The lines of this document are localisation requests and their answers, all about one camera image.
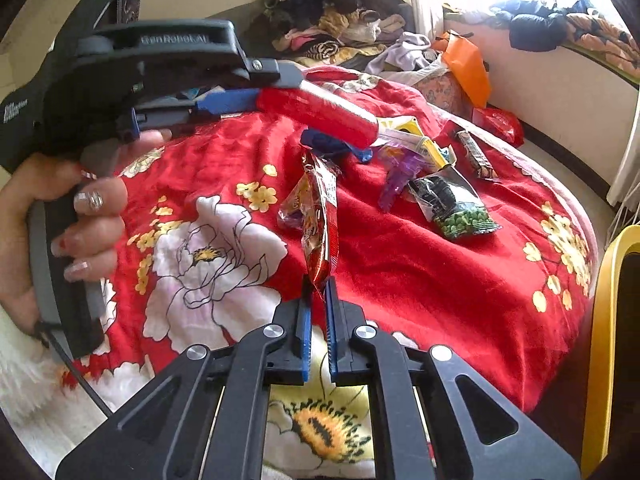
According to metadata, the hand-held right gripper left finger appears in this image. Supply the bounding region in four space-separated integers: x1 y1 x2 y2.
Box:
55 287 313 480

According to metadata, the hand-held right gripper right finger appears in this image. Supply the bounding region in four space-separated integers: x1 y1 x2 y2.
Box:
325 276 581 480

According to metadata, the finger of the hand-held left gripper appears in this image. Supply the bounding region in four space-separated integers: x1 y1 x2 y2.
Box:
244 57 313 91
132 87 262 137

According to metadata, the red snack packet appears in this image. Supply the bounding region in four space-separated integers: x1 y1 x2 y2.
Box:
299 152 342 292

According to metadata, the yellow white snack packet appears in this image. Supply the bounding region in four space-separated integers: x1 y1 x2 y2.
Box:
376 116 457 170

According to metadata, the yellow rimmed trash bin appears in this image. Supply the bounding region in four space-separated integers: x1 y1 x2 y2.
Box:
580 225 640 476

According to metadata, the person's left hand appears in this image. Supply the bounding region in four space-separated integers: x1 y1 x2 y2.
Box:
0 127 172 341

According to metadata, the pile of clothes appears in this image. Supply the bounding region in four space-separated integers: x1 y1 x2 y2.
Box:
250 0 416 68

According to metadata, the red floral blanket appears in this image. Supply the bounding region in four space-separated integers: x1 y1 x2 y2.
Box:
65 65 601 480

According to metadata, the crumpled orange snack wrapper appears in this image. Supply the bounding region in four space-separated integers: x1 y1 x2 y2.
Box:
276 180 308 231

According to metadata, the pale clothes heap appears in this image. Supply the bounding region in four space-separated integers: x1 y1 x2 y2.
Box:
365 32 446 86

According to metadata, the purple plastic wrapper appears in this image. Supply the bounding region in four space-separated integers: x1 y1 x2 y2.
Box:
377 152 426 212

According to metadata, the floral fabric basket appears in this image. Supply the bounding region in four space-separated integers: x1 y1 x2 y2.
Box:
415 67 473 121

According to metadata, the green pea snack packet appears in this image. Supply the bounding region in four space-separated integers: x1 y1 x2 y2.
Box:
407 167 502 241

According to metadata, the orange bag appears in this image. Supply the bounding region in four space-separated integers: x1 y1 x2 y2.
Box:
432 30 493 108

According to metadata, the brown snack bar wrapper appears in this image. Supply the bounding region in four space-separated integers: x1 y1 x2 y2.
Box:
454 130 499 181

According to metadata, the red plastic bag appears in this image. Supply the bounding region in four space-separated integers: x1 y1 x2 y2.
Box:
472 107 525 148

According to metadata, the dark navy jacket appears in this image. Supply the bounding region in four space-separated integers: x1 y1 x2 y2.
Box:
490 0 568 51

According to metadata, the white window seat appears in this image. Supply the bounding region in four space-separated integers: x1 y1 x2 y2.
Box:
442 5 640 171

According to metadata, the white fluffy cloth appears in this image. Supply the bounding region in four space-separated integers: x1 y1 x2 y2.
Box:
0 280 116 461

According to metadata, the orange patterned blanket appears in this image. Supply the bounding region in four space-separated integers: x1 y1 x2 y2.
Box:
565 0 640 81

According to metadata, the black cable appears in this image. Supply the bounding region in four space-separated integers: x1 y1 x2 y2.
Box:
35 320 116 418

